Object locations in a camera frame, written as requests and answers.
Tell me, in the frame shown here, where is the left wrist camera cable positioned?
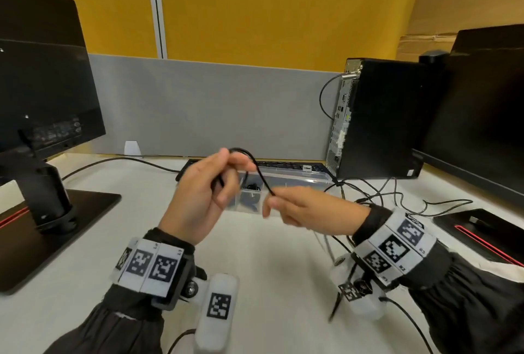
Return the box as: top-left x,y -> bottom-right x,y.
166,328 -> 197,354

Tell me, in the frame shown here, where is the black monitor with square stand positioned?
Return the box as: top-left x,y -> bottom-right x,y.
0,0 -> 122,295

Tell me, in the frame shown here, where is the black desk power cable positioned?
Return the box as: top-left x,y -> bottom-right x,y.
61,156 -> 181,182

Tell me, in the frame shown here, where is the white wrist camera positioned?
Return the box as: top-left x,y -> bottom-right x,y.
329,253 -> 388,320
194,273 -> 240,354

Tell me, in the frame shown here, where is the wide black monitor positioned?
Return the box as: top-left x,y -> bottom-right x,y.
412,24 -> 524,207

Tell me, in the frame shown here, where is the clear plastic compartment box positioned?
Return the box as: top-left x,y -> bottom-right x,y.
223,161 -> 341,215

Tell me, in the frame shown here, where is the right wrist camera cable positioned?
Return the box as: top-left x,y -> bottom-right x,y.
383,296 -> 434,354

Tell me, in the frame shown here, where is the thin lock cable silver plug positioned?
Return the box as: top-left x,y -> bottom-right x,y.
319,73 -> 363,121

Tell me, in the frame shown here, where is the grey webcam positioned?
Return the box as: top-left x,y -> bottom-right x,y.
419,50 -> 450,64

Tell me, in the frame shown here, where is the right wrist marker band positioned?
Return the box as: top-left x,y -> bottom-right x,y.
353,207 -> 437,285

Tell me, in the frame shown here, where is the person's right forearm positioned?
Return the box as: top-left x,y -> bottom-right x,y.
352,204 -> 524,354

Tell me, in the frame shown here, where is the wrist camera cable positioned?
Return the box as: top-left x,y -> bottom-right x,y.
166,328 -> 197,354
383,296 -> 434,354

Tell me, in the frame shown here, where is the left wrist marker band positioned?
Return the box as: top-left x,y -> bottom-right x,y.
110,237 -> 185,298

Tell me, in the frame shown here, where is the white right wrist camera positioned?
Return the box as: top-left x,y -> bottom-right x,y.
329,253 -> 388,320

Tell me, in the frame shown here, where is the person's left hand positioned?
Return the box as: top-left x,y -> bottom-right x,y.
158,147 -> 258,246

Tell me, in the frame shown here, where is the grey desk partition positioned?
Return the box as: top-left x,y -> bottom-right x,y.
88,53 -> 343,161

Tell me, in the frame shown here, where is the person's right hand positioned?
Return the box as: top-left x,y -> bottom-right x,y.
261,185 -> 371,237

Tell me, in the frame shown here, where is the thin black cable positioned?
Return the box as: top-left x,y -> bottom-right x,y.
211,147 -> 357,324
245,182 -> 263,212

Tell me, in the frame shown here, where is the black desktop computer tower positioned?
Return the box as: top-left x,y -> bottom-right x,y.
325,58 -> 449,181

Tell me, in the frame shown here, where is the person's left forearm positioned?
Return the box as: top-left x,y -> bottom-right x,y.
43,227 -> 207,354

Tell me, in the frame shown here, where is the yellow partition panel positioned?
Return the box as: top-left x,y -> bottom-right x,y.
0,0 -> 431,73

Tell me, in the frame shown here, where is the long black braided cable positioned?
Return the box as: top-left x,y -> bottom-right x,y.
323,177 -> 474,252

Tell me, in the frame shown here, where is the wrist marker band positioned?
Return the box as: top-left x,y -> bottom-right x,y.
353,207 -> 437,285
110,237 -> 185,298

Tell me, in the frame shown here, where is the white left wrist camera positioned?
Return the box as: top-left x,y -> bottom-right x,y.
194,273 -> 240,354

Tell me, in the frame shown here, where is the black keyboard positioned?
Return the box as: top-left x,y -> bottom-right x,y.
176,158 -> 328,183

